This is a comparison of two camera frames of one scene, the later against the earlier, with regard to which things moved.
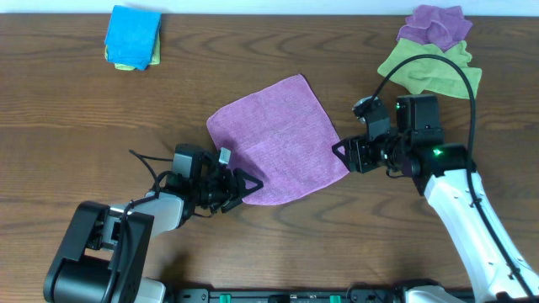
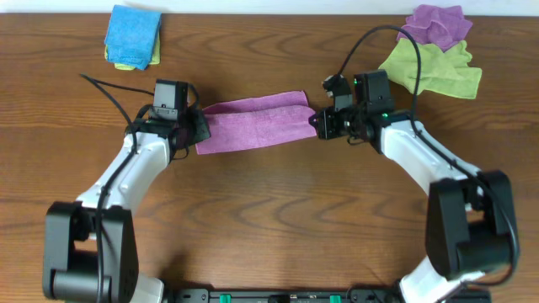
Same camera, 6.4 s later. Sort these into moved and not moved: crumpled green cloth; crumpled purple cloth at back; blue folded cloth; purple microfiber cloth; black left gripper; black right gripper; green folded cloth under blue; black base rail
Moved: black left gripper; purple microfiber cloth; black right gripper
Not moved: blue folded cloth; crumpled purple cloth at back; crumpled green cloth; black base rail; green folded cloth under blue
